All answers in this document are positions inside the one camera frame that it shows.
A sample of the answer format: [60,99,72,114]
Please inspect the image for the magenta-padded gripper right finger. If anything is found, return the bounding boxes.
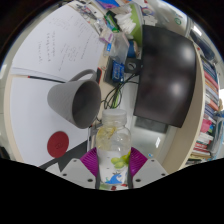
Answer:
[128,147,169,189]

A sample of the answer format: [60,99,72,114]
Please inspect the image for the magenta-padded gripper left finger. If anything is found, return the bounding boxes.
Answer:
[59,148,100,190]

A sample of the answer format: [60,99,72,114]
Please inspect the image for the clear plastic drink bottle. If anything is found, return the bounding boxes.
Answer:
[95,108,133,192]

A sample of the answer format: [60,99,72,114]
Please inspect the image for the flat round red coaster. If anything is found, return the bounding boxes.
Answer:
[46,130,70,159]

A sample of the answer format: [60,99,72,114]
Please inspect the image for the blank white paper sheet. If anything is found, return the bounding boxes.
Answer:
[9,74,101,168]

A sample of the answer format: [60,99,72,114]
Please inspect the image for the grey mug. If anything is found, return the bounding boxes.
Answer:
[46,68,102,130]

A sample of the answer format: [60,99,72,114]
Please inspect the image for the black computer monitor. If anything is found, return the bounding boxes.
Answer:
[133,24,198,129]

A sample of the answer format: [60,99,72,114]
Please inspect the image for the small blue electronic box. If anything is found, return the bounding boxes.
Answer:
[111,59,126,83]

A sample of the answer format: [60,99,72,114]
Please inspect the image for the clear plastic container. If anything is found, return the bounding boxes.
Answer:
[106,31,129,64]

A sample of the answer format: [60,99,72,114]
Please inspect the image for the white paper with handwriting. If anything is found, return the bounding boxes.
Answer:
[11,4,108,83]

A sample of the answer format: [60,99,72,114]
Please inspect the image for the white tissue pack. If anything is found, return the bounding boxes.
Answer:
[118,12,138,34]

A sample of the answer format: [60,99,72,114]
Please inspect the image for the wall shelf with books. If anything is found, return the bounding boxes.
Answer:
[161,19,224,174]

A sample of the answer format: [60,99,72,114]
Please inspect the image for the black cables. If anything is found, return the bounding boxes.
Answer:
[103,73,141,111]

